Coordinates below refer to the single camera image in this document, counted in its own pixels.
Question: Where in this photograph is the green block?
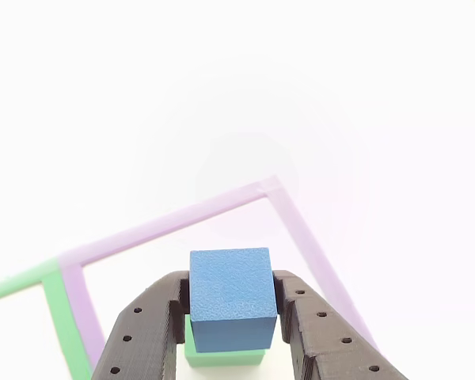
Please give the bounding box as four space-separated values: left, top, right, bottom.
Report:
184 314 267 368

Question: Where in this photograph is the green tape square frame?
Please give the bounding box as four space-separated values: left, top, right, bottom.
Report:
0 256 94 380

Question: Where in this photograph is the small blue cube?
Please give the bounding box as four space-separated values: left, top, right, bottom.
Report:
188 247 278 354

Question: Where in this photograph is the purple tape square frame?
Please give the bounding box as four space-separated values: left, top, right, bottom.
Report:
57 175 381 369

